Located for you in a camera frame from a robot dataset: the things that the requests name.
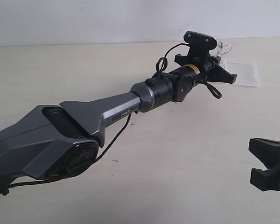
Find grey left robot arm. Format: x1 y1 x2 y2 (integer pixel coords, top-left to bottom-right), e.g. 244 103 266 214
0 54 237 195

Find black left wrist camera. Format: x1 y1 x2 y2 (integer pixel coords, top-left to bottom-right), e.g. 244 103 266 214
183 31 217 63

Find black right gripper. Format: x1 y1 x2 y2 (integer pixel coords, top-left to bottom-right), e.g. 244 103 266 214
248 138 280 192

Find white wired earphones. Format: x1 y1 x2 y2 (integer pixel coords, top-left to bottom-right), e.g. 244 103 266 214
213 40 233 57

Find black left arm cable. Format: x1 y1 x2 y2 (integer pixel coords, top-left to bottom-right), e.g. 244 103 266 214
0 43 222 196

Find clear plastic storage case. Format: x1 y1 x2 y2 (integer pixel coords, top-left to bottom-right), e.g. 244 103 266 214
219 57 261 87

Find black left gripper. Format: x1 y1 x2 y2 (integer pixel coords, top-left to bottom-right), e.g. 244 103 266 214
169 53 237 89

